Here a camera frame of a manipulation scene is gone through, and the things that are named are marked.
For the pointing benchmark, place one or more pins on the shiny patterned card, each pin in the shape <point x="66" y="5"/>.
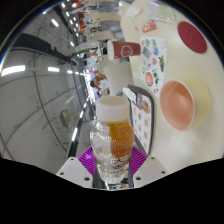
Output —
<point x="160" y="11"/>

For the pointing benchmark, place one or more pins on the ceiling lights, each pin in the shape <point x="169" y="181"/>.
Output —
<point x="13" y="70"/>

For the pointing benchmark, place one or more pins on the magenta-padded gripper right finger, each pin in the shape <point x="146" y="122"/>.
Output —
<point x="138" y="160"/>

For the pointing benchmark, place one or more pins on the clear white-capped drink bottle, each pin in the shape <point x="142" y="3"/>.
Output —
<point x="111" y="133"/>

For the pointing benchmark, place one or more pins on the red paper cup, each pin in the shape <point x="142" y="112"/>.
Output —
<point x="125" y="50"/>

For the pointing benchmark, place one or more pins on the yellow mug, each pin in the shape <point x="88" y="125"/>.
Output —
<point x="176" y="105"/>

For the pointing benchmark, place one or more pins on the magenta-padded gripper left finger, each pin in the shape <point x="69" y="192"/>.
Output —
<point x="85" y="158"/>

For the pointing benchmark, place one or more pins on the crumpled white napkin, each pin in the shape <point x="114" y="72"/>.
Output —
<point x="129" y="94"/>

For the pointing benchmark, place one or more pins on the colourful sticker sheet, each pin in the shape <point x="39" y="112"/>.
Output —
<point x="153" y="60"/>

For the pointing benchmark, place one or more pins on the person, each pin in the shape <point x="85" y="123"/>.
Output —
<point x="98" y="85"/>

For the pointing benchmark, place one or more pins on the flat round red coaster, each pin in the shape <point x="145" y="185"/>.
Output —
<point x="192" y="37"/>

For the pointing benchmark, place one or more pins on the ceiling air conditioner unit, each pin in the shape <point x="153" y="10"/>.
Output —
<point x="66" y="117"/>

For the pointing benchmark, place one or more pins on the small red sauce packet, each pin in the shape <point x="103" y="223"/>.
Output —
<point x="149" y="26"/>

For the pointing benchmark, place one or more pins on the beige chair with hole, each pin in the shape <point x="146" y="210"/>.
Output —
<point x="116" y="76"/>

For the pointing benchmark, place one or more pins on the small white packet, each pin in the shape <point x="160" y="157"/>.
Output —
<point x="135" y="12"/>

